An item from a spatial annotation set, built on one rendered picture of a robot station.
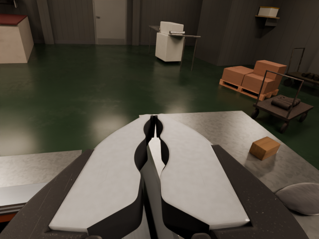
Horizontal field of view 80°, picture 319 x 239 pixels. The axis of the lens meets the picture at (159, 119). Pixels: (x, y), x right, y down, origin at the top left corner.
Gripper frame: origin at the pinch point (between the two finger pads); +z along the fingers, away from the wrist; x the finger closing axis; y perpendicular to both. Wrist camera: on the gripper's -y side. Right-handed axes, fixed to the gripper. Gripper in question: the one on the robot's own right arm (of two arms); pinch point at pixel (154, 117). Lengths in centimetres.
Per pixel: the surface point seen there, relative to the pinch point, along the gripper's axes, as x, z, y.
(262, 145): 38, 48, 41
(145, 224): -8, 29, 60
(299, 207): 38, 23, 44
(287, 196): 36, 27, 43
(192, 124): 14, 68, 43
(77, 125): -122, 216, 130
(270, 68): 235, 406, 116
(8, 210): -58, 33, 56
